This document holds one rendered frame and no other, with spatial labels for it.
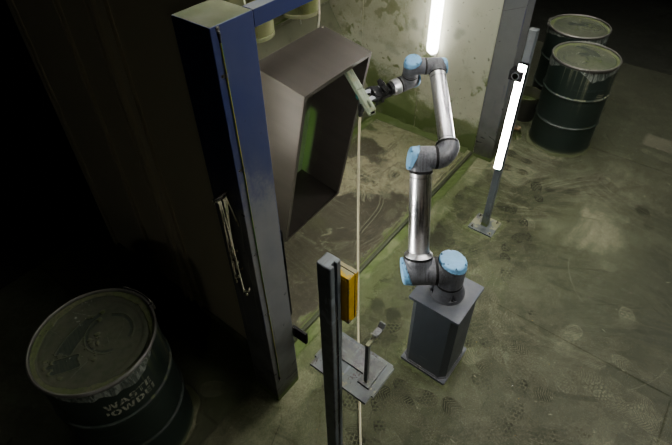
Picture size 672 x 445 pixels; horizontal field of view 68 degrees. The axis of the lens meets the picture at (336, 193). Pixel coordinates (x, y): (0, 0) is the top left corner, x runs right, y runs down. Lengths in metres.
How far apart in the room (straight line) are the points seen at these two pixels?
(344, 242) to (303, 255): 0.34
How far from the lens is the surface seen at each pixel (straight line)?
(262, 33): 3.95
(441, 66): 2.81
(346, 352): 2.44
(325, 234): 3.95
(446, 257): 2.68
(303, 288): 3.62
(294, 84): 2.55
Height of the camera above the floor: 2.89
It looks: 41 degrees down
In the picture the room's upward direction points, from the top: 1 degrees counter-clockwise
